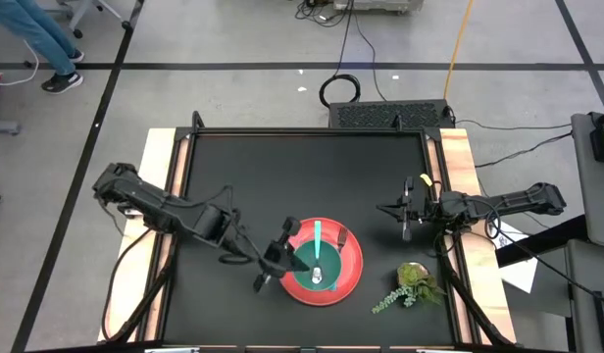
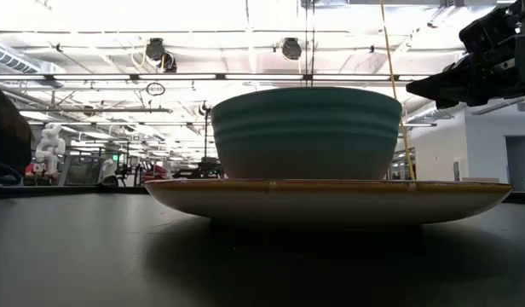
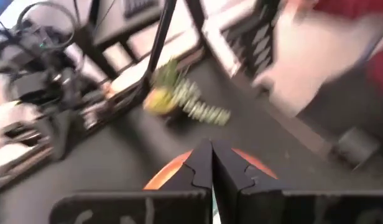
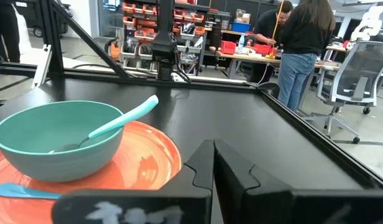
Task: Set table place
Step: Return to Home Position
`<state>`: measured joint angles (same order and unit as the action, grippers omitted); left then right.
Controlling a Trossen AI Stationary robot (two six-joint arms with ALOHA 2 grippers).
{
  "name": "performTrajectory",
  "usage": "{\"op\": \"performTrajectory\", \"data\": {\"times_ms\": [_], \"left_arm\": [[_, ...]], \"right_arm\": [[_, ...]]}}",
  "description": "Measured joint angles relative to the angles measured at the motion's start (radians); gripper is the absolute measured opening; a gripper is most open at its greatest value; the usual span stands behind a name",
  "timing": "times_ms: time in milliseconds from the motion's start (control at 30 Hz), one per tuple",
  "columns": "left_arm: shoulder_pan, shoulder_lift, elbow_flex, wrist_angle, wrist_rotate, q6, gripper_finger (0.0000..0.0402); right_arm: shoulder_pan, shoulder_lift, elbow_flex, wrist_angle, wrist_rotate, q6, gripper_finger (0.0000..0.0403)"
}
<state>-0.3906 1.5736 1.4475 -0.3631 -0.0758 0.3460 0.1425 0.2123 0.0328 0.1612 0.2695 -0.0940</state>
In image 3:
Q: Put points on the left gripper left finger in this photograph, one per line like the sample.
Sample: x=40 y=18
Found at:
x=197 y=174

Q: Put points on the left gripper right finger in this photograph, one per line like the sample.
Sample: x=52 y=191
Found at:
x=232 y=177

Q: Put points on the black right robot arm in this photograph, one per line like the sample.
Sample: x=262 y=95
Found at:
x=61 y=90

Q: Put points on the orange ceramic plate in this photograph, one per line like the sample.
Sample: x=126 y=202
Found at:
x=169 y=174

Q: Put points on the yellow green pineapple toy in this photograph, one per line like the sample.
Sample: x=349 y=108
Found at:
x=185 y=96

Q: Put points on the grey cylindrical object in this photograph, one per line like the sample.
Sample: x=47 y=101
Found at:
x=357 y=147

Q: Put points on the black slotted rack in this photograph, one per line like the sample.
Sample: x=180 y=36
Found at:
x=256 y=40

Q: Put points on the person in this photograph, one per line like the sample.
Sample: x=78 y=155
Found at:
x=319 y=53

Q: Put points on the black upright frame post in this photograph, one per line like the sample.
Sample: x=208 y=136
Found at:
x=158 y=40

